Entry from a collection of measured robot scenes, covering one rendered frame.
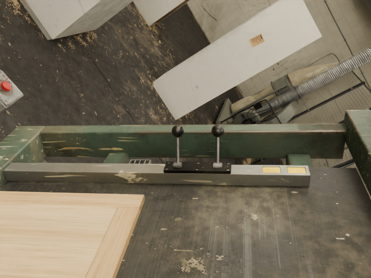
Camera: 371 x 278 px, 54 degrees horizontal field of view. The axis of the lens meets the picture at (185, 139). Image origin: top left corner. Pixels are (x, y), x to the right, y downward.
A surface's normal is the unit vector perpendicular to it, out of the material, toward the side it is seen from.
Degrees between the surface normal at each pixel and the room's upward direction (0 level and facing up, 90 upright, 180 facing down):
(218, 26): 90
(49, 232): 60
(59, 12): 90
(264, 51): 90
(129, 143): 90
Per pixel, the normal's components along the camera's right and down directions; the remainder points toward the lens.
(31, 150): 0.99, 0.00
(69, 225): -0.08, -0.87
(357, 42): -0.22, 0.37
